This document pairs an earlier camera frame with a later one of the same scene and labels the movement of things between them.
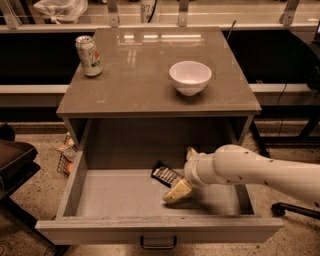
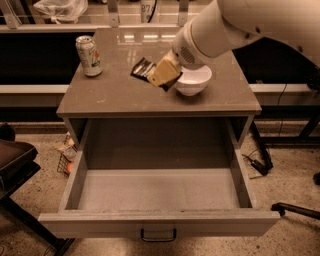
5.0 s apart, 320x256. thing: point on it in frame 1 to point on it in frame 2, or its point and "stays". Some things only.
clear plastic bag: x=62 y=10 stays
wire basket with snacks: x=68 y=155 stays
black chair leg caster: x=278 y=209 stays
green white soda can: x=89 y=55 stays
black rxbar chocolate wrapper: x=165 y=175 to x=145 y=67
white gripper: x=191 y=170 to x=184 y=53
